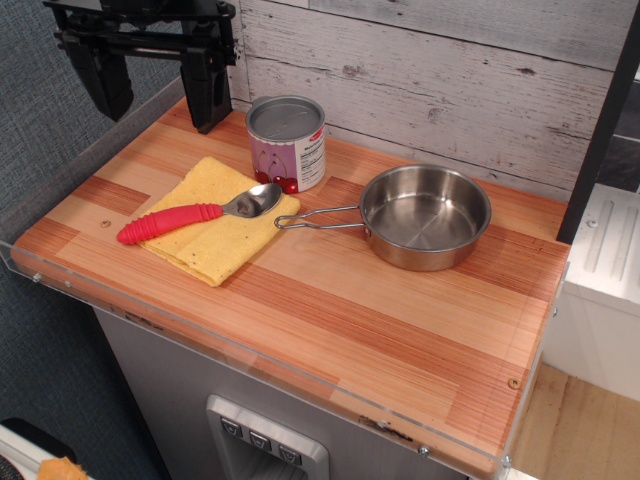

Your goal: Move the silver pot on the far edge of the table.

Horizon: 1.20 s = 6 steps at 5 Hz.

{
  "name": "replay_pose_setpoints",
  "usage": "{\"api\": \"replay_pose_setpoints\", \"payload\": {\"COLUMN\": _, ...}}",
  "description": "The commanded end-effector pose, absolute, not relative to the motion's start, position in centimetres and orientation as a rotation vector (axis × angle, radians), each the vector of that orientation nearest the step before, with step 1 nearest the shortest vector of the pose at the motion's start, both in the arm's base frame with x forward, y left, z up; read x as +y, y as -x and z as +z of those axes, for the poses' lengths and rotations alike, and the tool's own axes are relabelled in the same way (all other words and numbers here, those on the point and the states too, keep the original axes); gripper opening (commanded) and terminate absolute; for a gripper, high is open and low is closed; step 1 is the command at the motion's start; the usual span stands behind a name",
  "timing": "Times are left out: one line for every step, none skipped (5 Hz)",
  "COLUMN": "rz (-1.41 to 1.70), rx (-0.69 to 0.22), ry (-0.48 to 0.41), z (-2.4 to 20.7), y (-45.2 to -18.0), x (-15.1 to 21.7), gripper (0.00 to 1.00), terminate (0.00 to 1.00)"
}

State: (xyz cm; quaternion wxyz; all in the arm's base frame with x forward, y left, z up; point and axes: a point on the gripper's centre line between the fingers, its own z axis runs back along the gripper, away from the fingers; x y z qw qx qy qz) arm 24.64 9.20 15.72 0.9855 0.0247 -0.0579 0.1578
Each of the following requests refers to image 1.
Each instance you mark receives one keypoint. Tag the yellow folded cloth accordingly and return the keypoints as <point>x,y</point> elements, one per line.
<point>214,250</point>

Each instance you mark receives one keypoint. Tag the black vertical post right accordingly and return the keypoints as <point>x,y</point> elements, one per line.
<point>615,99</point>

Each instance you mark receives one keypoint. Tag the white toy sink unit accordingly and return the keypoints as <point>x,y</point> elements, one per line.
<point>593,333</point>

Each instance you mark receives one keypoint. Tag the silver dispenser button panel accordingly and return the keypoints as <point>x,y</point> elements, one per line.
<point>251,446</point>

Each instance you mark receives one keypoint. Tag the red handled metal spoon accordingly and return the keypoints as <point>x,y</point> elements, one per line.
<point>252,203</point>

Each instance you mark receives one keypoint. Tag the silver steel pot with handle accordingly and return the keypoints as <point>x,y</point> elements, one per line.
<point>416,217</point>

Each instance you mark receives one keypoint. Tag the clear acrylic table guard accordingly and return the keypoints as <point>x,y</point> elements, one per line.
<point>436,360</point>

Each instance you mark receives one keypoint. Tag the grey toy fridge cabinet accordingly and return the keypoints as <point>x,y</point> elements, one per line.
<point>171,384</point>

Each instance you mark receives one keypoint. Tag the cherry label tin can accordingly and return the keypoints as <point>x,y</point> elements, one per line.
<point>287,142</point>

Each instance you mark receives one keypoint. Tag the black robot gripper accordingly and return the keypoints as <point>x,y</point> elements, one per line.
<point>96,33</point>

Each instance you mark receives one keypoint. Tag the orange object bottom left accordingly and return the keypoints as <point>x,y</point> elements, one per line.
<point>60,469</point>

